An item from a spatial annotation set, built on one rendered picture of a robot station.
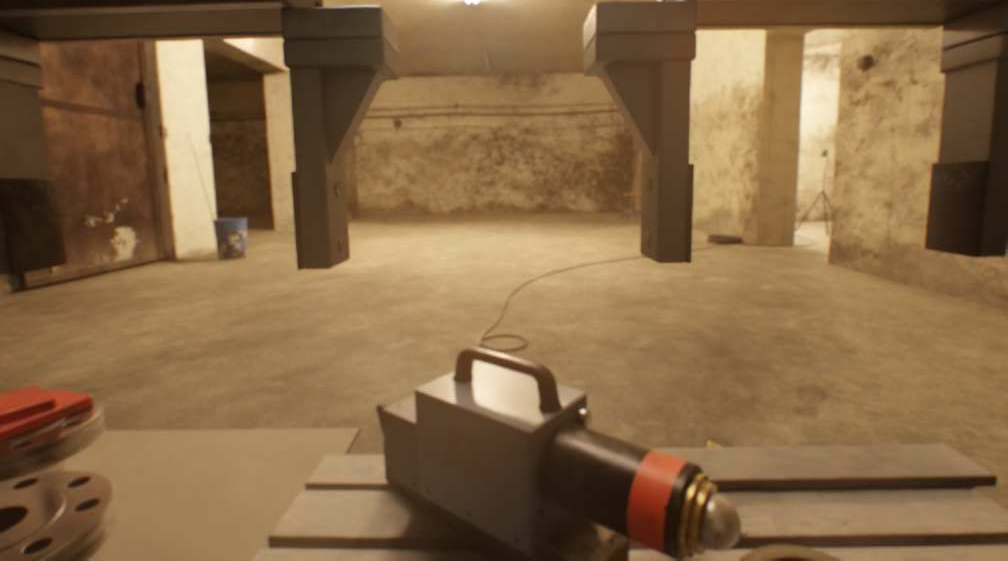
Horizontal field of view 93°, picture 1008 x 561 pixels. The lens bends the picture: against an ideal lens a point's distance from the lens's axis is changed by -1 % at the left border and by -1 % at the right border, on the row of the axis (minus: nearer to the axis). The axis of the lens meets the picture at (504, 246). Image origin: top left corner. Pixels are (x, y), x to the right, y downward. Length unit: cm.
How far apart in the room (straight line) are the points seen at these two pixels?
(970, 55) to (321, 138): 27
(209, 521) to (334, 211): 112
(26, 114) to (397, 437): 64
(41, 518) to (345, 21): 85
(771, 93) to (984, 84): 553
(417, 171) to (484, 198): 157
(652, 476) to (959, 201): 42
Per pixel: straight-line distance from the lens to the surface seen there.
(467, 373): 75
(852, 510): 108
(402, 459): 82
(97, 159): 522
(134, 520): 138
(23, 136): 30
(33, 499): 102
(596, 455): 63
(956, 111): 29
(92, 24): 28
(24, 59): 30
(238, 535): 123
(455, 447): 72
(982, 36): 29
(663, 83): 21
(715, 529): 61
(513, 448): 64
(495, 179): 1074
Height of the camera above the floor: 69
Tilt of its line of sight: 7 degrees down
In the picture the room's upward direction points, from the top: 1 degrees counter-clockwise
